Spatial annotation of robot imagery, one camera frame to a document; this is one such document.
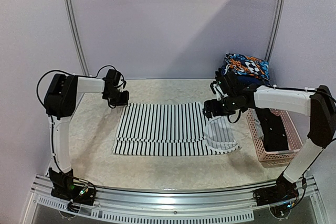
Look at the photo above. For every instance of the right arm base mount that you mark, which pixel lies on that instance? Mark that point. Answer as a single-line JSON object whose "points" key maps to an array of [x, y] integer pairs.
{"points": [[283, 190]]}

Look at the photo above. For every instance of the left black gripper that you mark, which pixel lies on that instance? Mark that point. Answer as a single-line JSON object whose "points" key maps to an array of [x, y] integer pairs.
{"points": [[124, 102]]}

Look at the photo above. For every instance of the aluminium corner post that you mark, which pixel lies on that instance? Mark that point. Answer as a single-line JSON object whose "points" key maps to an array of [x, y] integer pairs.
{"points": [[76, 38], [274, 28]]}

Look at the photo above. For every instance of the black garment in basket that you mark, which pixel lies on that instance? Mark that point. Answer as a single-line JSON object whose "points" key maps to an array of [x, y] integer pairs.
{"points": [[275, 138]]}

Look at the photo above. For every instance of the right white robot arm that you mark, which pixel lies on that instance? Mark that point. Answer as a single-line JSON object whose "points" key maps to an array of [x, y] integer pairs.
{"points": [[313, 110]]}

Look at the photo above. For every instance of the right aluminium corner post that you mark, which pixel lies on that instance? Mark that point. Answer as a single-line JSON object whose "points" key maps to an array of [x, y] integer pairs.
{"points": [[274, 28]]}

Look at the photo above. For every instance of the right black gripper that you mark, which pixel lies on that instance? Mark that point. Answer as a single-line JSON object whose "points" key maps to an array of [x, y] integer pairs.
{"points": [[210, 107]]}

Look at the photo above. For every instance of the black white striped shirt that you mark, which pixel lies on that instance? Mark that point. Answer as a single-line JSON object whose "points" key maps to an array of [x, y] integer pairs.
{"points": [[171, 130]]}

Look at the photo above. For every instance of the blue orange patterned shorts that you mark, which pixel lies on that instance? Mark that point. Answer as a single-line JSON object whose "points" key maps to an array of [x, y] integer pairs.
{"points": [[246, 66]]}

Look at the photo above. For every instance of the grey garment in basket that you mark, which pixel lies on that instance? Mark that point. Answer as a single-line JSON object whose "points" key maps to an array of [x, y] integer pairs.
{"points": [[259, 129]]}

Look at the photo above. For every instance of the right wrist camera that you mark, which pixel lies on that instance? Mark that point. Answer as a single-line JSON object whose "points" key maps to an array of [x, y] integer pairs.
{"points": [[214, 88]]}

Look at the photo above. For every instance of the left aluminium corner post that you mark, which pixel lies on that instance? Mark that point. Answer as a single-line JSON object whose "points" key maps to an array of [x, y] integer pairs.
{"points": [[76, 38]]}

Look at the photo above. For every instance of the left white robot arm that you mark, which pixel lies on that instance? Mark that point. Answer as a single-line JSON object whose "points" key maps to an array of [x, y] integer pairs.
{"points": [[61, 101]]}

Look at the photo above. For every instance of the pink plastic laundry basket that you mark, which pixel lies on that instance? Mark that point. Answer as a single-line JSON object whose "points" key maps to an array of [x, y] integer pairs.
{"points": [[276, 158]]}

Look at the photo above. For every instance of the dark blue folded garment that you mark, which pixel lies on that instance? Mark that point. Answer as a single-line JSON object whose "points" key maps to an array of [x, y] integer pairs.
{"points": [[247, 80]]}

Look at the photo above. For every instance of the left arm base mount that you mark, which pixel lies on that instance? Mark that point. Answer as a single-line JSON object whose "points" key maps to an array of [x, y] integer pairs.
{"points": [[72, 189]]}

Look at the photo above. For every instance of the aluminium front rail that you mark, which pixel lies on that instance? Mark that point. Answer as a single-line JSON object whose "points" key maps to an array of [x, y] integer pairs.
{"points": [[230, 205]]}

